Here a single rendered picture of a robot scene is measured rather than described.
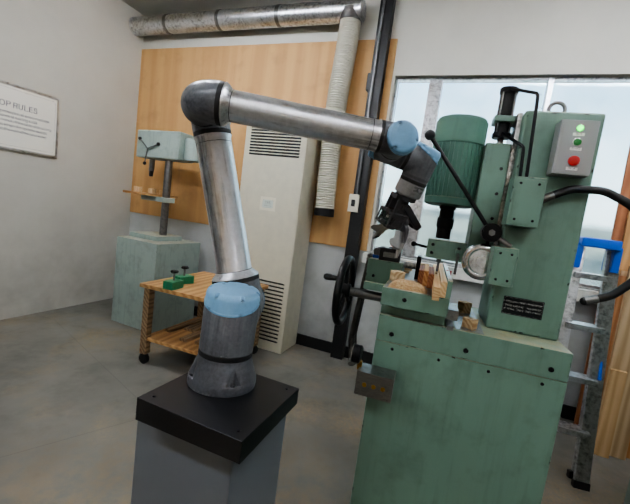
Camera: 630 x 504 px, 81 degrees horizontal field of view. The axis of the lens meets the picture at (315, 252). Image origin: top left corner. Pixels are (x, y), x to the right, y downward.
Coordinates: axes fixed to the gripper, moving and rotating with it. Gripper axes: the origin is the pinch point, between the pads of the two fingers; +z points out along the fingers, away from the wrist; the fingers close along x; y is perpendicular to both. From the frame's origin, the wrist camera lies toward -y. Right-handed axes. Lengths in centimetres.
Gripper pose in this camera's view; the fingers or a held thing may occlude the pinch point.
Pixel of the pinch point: (385, 248)
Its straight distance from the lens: 133.0
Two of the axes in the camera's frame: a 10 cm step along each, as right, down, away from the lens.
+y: -8.5, -1.5, -5.0
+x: 3.8, 4.8, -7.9
